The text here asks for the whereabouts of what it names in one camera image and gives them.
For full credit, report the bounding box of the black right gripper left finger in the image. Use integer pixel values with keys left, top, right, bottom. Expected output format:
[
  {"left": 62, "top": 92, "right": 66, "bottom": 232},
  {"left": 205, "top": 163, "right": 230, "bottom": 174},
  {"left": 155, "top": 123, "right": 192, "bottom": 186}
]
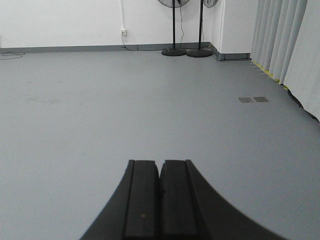
[{"left": 81, "top": 160, "right": 159, "bottom": 240}]

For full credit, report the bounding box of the grey pleated curtain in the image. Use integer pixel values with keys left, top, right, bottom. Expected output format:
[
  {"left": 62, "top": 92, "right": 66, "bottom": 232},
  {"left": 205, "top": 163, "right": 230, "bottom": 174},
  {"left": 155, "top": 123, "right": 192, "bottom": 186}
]
[{"left": 251, "top": 0, "right": 320, "bottom": 120}]

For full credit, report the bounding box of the black pedestal fan right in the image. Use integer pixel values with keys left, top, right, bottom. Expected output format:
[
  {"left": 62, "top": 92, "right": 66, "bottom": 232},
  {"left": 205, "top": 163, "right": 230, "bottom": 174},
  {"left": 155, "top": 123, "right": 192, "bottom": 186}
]
[{"left": 186, "top": 0, "right": 218, "bottom": 58}]

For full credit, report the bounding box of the black pedestal fan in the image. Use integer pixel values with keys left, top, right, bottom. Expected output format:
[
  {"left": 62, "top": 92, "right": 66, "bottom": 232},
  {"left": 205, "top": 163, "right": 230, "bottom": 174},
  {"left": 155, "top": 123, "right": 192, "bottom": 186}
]
[
  {"left": 186, "top": 0, "right": 218, "bottom": 58},
  {"left": 158, "top": 0, "right": 189, "bottom": 57}
]

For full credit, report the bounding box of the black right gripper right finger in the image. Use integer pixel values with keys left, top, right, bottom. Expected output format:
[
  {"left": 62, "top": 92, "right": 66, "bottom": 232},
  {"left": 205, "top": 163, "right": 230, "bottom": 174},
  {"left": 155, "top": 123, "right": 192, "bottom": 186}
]
[{"left": 160, "top": 160, "right": 282, "bottom": 240}]

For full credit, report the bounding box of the black pedestal fan left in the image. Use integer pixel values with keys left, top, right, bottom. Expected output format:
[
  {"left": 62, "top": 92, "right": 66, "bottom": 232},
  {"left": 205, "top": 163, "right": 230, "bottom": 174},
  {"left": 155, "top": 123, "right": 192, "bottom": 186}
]
[{"left": 158, "top": 0, "right": 189, "bottom": 57}]

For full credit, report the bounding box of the black power cable on floor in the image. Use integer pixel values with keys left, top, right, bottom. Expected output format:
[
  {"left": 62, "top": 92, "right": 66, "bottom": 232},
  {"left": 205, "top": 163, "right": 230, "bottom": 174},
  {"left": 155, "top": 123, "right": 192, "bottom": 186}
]
[{"left": 0, "top": 51, "right": 26, "bottom": 60}]

